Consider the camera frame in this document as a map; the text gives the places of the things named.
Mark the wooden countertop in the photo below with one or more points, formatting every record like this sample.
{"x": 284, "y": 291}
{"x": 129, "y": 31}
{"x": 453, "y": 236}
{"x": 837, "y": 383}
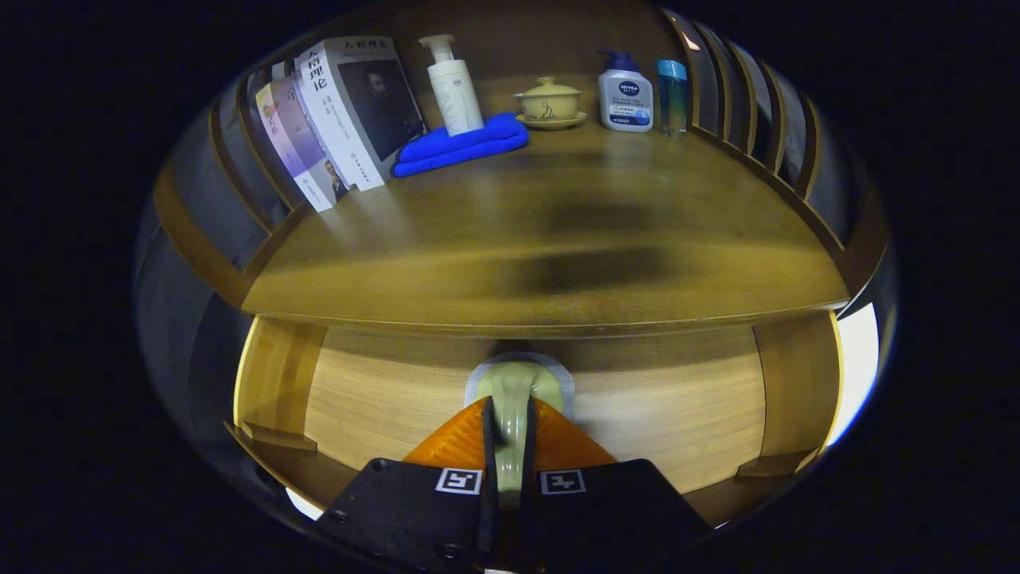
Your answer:
{"x": 558, "y": 199}

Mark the teal bottle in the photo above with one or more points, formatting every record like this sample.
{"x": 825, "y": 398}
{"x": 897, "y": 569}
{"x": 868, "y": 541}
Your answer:
{"x": 672, "y": 96}

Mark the white blue-capped lotion bottle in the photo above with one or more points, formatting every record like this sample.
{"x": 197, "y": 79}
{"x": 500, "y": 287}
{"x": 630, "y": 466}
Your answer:
{"x": 625, "y": 100}

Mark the wooden drawer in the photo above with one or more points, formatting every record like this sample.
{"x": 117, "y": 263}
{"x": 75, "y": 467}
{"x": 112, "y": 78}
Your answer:
{"x": 382, "y": 399}

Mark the black backdrop cloth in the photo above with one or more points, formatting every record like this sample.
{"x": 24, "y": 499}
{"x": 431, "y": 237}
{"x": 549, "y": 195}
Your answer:
{"x": 171, "y": 319}

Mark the blue folded cloth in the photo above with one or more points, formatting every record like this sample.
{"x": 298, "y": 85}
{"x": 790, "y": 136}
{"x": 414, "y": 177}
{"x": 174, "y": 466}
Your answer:
{"x": 462, "y": 143}

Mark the thick white portrait book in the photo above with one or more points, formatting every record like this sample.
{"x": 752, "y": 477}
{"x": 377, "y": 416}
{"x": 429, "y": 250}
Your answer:
{"x": 358, "y": 104}

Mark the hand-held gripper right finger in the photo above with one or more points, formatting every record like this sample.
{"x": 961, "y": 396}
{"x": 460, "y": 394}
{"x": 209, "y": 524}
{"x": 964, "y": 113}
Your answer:
{"x": 621, "y": 502}

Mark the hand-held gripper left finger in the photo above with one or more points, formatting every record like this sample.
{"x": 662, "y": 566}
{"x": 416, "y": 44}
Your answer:
{"x": 398, "y": 502}

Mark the white pump bottle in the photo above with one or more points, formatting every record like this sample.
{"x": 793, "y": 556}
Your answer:
{"x": 454, "y": 92}

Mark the thin white book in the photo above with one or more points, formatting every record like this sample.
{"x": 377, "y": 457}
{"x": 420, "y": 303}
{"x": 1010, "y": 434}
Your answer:
{"x": 328, "y": 177}

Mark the beige lidded teacup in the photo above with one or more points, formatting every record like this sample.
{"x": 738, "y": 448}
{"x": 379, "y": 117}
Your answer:
{"x": 550, "y": 101}

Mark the white flat panel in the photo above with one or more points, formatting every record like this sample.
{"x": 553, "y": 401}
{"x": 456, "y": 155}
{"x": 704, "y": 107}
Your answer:
{"x": 857, "y": 359}

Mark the purple book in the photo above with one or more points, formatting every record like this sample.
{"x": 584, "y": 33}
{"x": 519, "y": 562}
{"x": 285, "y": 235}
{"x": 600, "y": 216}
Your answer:
{"x": 283, "y": 135}

